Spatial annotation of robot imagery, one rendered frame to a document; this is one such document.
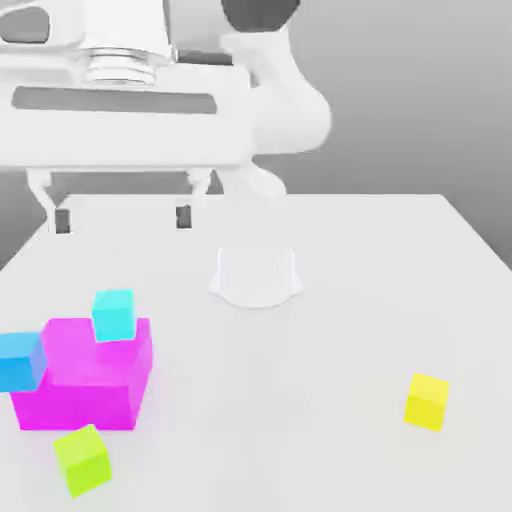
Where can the small blue cube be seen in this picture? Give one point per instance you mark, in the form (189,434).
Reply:
(20,362)

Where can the small cyan cube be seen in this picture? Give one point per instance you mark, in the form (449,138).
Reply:
(114,316)

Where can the small lime cube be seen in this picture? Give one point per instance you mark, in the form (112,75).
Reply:
(82,460)

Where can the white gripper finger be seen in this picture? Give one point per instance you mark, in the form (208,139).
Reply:
(60,219)
(184,216)

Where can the small yellow cube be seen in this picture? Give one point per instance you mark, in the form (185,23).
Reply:
(426,402)

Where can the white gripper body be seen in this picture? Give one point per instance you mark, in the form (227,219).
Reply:
(120,136)

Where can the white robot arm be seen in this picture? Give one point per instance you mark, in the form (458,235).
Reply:
(288,116)

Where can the large magenta box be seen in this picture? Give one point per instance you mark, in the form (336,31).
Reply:
(88,380)

